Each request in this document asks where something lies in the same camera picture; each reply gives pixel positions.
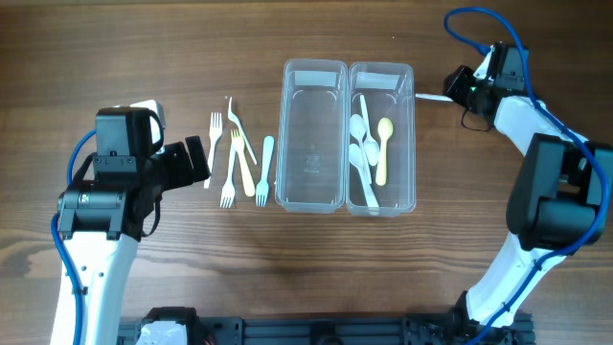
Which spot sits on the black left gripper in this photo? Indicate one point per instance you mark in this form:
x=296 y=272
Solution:
x=178 y=163

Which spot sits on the light blue plastic fork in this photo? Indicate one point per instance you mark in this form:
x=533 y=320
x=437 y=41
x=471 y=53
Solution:
x=262 y=189

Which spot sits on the white plastic fork straight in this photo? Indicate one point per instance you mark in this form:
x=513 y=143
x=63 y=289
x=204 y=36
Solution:
x=215 y=133

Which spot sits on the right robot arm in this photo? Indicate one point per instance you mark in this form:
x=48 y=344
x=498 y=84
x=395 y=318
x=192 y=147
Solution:
x=554 y=199

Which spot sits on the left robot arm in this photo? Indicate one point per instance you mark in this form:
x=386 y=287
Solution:
x=100 y=216

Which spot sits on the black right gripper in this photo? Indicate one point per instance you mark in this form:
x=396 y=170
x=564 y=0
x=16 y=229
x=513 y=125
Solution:
x=460 y=88

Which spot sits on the clear container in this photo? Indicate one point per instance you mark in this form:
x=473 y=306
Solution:
x=389 y=92
x=310 y=173

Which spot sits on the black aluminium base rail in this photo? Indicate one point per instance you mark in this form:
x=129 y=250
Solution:
x=179 y=325

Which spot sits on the white fork tines down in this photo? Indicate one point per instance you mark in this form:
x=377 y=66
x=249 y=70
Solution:
x=228 y=191

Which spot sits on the clear white curved fork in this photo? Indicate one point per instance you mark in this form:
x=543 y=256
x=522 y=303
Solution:
x=235 y=119

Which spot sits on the white plastic spoon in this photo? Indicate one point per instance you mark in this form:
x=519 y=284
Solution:
x=370 y=144
x=371 y=208
x=358 y=132
x=433 y=97

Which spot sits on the yellow plastic fork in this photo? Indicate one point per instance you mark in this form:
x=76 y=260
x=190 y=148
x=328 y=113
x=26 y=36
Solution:
x=246 y=177

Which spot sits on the clear container right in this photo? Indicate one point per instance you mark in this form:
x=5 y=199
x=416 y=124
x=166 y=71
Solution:
x=389 y=92

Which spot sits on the yellow plastic spoon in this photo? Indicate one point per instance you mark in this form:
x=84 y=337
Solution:
x=385 y=130

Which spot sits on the clear container left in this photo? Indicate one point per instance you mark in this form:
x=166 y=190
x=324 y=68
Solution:
x=310 y=173

